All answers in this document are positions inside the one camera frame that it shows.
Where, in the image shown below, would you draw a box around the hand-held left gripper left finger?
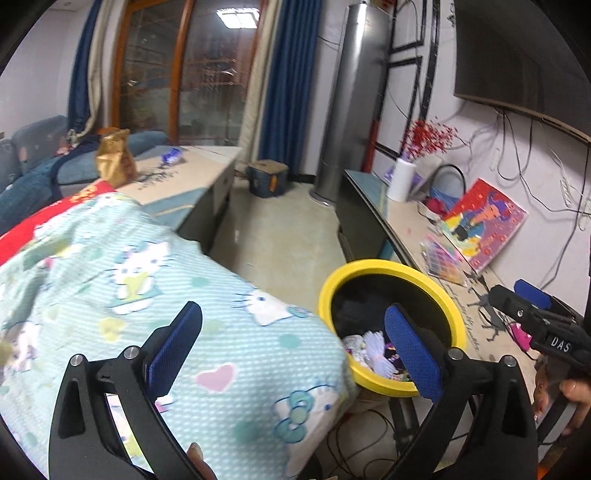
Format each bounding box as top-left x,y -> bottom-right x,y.
48,301 -> 204,480

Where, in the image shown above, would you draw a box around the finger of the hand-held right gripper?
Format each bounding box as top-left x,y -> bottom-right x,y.
488,285 -> 573,337
514,279 -> 583,321

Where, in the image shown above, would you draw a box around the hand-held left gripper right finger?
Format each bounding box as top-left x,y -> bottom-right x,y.
381,303 -> 539,480

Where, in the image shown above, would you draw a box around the white yarn bundle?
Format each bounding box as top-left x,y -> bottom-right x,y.
362,330 -> 396,377

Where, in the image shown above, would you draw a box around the yellow trash bin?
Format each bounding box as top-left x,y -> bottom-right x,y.
318,260 -> 472,398

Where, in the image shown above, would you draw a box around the white snack packet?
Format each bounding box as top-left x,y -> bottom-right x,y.
342,335 -> 370,365

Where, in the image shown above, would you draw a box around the person's right hand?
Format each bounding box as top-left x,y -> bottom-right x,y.
531,360 -> 591,433

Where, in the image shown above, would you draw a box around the person's left hand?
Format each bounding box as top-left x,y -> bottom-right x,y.
186,442 -> 218,480

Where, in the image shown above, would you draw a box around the pink plastic toy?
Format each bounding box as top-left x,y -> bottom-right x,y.
508,323 -> 532,349

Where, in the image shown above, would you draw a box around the cat print blanket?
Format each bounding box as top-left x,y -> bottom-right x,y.
0,191 -> 358,478

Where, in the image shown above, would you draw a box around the colourful bead box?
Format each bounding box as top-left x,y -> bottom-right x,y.
422,233 -> 469,288

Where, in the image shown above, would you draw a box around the colourful painting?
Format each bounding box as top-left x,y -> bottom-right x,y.
436,178 -> 528,274

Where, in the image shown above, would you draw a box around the television stand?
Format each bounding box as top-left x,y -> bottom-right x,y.
335,170 -> 555,462

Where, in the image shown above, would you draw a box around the white vase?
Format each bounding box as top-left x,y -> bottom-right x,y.
387,158 -> 413,203

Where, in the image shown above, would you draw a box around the grey coffee table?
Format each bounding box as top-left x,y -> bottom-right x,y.
113,145 -> 243,254

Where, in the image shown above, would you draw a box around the red blanket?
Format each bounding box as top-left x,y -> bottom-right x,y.
0,181 -> 116,266

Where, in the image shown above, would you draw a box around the red berry branches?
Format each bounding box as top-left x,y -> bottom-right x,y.
398,119 -> 460,162

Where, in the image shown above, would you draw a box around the blue storage stool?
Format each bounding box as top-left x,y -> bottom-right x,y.
246,159 -> 289,199

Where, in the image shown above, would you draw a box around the brown paper bag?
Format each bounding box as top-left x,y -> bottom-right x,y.
95,128 -> 137,188

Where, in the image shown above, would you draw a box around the dark blue garment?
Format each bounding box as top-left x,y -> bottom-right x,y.
48,143 -> 100,178

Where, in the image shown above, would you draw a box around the blue sofa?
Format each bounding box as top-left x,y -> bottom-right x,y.
0,115 -> 169,236

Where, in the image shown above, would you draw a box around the grey heart print sofa cushion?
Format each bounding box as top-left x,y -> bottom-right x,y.
11,115 -> 70,174
0,138 -> 21,185

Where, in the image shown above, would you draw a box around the silver tower air conditioner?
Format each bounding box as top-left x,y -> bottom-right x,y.
310,4 -> 393,206

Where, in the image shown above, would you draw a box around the beige curtain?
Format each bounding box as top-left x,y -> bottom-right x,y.
88,0 -> 117,134
238,0 -> 282,160

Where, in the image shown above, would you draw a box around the wooden glass sliding door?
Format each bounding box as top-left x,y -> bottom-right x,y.
111,0 -> 266,148

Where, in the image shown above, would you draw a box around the blue curtain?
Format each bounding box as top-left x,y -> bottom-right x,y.
68,0 -> 105,134
257,0 -> 326,174

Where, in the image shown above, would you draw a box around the floor cables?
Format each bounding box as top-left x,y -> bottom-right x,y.
323,406 -> 416,476

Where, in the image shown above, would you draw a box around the basket with black handle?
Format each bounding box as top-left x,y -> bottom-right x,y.
418,165 -> 467,220

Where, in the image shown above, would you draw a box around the wall cables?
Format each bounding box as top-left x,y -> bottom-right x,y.
462,106 -> 591,296

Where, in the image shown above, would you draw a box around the wall television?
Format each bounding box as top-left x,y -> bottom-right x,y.
454,0 -> 591,148

